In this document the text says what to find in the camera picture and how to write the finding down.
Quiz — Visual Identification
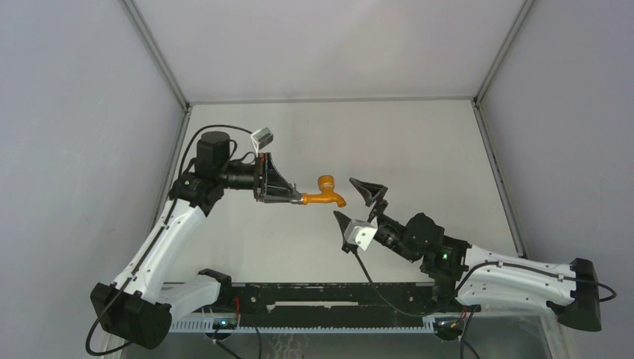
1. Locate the right green circuit board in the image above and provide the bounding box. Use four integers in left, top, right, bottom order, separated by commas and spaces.
434, 319, 464, 333

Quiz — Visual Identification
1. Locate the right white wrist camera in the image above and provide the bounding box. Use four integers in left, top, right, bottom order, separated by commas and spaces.
342, 219, 378, 251

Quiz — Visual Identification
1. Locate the right black camera cable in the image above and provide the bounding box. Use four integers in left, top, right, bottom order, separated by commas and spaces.
348, 245, 618, 318

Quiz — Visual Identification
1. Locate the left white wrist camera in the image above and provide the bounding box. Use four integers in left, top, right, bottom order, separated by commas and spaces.
250, 127, 274, 155

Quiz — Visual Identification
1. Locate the left black camera cable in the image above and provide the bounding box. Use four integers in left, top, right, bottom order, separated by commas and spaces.
177, 124, 254, 180

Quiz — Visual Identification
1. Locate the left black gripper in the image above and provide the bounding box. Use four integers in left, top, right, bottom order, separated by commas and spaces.
218, 153, 301, 203

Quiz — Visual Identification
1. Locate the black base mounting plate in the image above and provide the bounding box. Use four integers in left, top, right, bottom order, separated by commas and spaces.
198, 283, 464, 323

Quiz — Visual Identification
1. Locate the white slotted cable duct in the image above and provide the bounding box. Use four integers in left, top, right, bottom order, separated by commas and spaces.
169, 317, 435, 334

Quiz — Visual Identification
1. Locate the left green circuit board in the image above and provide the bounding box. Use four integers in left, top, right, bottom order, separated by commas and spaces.
212, 319, 238, 331

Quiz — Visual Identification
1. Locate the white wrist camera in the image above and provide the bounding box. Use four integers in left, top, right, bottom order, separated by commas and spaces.
250, 127, 274, 155
342, 219, 378, 251

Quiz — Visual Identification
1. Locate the orange faucet body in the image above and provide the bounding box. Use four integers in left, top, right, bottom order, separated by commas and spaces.
301, 174, 347, 208

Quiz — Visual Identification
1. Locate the green circuit board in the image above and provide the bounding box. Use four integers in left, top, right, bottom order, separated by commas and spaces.
434, 319, 464, 333
212, 319, 238, 331

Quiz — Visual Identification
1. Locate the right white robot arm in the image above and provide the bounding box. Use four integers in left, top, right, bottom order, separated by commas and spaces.
334, 177, 602, 332

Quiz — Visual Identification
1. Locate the black camera cable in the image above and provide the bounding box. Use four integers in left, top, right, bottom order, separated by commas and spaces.
348, 245, 618, 318
177, 124, 254, 180

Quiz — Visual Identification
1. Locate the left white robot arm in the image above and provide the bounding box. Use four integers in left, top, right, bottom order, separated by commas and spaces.
85, 125, 303, 357

